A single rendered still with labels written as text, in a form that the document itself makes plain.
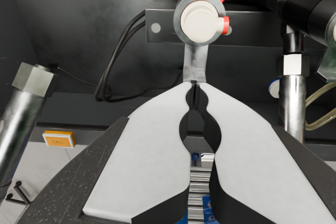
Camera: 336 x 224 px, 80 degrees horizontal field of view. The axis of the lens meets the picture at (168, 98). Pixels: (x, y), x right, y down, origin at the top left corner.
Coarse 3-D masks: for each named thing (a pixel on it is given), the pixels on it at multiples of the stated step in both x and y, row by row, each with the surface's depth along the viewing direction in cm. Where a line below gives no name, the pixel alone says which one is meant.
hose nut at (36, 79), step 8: (24, 64) 12; (24, 72) 12; (32, 72) 12; (40, 72) 12; (48, 72) 12; (16, 80) 12; (24, 80) 12; (32, 80) 12; (40, 80) 12; (48, 80) 12; (56, 80) 13; (24, 88) 12; (32, 88) 12; (40, 88) 12; (48, 88) 12; (48, 96) 13
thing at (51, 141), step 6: (48, 132) 36; (54, 132) 36; (60, 132) 36; (66, 132) 36; (72, 132) 36; (48, 138) 36; (54, 138) 36; (60, 138) 36; (66, 138) 36; (72, 138) 36; (48, 144) 37; (54, 144) 37; (60, 144) 36; (66, 144) 36
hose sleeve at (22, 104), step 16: (16, 96) 12; (32, 96) 12; (16, 112) 12; (32, 112) 12; (0, 128) 12; (16, 128) 12; (32, 128) 13; (0, 144) 12; (16, 144) 12; (0, 160) 12; (16, 160) 12; (0, 176) 12; (0, 192) 12
